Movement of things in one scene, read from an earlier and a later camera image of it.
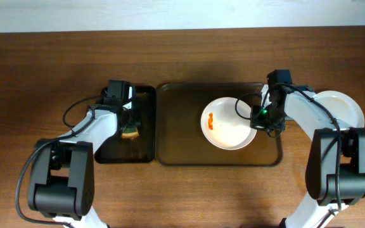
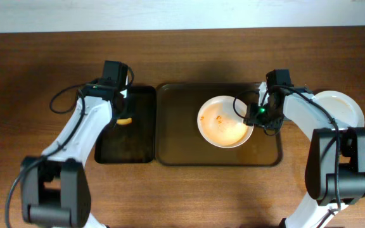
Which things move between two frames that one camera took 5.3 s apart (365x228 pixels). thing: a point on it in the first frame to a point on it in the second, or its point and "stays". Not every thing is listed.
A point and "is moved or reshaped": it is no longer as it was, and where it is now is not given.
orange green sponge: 130,133 is moved or reshaped
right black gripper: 265,121 stays
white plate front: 225,123 stays
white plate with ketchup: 345,109 stays
